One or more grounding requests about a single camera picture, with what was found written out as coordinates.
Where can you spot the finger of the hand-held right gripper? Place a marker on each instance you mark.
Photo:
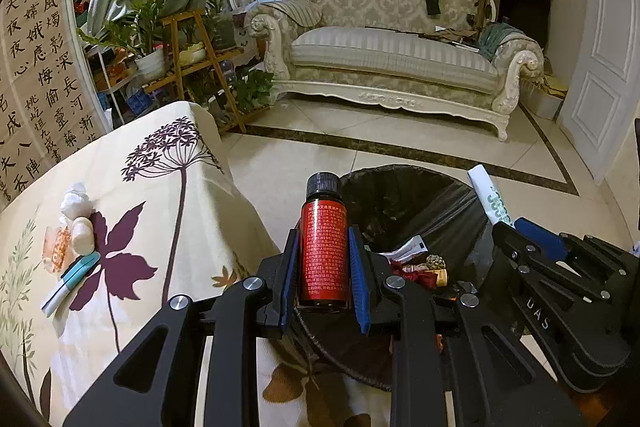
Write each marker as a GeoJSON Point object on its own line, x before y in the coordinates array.
{"type": "Point", "coordinates": [520, 257]}
{"type": "Point", "coordinates": [540, 237]}

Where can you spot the clear bag with orange print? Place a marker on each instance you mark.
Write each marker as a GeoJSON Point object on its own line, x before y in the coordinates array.
{"type": "Point", "coordinates": [57, 247]}

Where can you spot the small white plastic bottle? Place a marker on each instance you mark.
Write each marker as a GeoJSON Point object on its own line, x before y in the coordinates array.
{"type": "Point", "coordinates": [84, 237]}

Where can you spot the white tube with green print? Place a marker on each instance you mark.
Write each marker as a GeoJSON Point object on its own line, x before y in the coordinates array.
{"type": "Point", "coordinates": [492, 197]}

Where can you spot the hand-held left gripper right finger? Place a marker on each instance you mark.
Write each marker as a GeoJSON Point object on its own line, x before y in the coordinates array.
{"type": "Point", "coordinates": [357, 277]}

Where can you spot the trash bin with black liner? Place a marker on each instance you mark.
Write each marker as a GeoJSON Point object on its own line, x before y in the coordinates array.
{"type": "Point", "coordinates": [400, 202]}

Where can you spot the wooden plant stand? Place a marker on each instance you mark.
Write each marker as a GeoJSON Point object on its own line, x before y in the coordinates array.
{"type": "Point", "coordinates": [220, 72]}

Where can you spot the white panelled door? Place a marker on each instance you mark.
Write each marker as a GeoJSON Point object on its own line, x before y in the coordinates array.
{"type": "Point", "coordinates": [600, 57]}

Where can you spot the teal cloth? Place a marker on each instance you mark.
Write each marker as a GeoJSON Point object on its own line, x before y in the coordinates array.
{"type": "Point", "coordinates": [500, 39]}

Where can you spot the striped cushion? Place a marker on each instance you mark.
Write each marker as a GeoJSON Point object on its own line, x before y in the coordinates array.
{"type": "Point", "coordinates": [297, 13]}

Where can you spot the cardboard box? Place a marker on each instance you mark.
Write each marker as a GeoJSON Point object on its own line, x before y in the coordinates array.
{"type": "Point", "coordinates": [542, 102]}

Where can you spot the white snack wrapper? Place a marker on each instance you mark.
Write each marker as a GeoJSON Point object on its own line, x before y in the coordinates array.
{"type": "Point", "coordinates": [407, 249]}

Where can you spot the red gold wrapper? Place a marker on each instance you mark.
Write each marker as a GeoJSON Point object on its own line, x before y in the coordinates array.
{"type": "Point", "coordinates": [420, 279]}

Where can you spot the cream carved sofa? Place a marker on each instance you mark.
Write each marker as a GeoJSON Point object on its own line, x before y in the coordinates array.
{"type": "Point", "coordinates": [390, 57]}

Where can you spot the red label brown bottle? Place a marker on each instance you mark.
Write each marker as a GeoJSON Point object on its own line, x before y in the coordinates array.
{"type": "Point", "coordinates": [322, 247]}

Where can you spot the black upright panel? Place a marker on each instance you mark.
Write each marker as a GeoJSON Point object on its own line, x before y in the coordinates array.
{"type": "Point", "coordinates": [525, 12]}

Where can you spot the white metal rack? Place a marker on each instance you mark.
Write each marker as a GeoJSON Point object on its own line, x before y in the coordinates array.
{"type": "Point", "coordinates": [117, 102]}

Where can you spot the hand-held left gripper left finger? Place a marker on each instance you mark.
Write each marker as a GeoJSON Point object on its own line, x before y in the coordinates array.
{"type": "Point", "coordinates": [290, 277]}

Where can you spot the small leafy plant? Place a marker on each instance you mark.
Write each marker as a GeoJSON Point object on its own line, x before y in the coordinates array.
{"type": "Point", "coordinates": [252, 89]}

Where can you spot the crumpled white tissue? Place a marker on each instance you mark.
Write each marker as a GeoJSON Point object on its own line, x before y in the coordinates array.
{"type": "Point", "coordinates": [75, 202]}

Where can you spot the white and teal tube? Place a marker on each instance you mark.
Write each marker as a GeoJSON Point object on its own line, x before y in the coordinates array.
{"type": "Point", "coordinates": [75, 277]}

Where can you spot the calligraphy folding screen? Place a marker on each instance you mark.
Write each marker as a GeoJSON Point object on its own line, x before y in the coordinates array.
{"type": "Point", "coordinates": [45, 57]}

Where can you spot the yellow bowl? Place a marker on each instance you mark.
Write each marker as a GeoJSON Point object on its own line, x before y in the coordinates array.
{"type": "Point", "coordinates": [191, 54]}

